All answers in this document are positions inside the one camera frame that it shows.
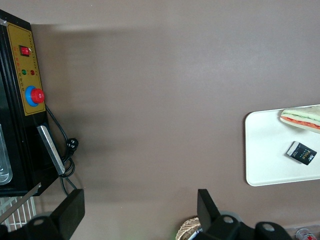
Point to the cream plastic tray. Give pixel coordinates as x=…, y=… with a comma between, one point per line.
x=265, y=160

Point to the wrapped triangle sandwich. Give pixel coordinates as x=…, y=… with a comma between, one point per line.
x=300, y=118

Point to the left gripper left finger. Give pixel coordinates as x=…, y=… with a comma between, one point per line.
x=72, y=212

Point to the black machine with yellow panel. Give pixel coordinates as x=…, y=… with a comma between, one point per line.
x=22, y=140

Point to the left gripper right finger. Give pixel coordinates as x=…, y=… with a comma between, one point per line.
x=207, y=212

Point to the small black box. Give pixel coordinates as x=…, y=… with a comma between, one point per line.
x=301, y=153

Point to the light wicker basket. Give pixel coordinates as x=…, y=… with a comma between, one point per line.
x=186, y=228

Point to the red can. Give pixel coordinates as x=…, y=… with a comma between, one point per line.
x=308, y=235

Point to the clear acrylic bottle rack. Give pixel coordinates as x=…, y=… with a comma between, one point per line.
x=292, y=231

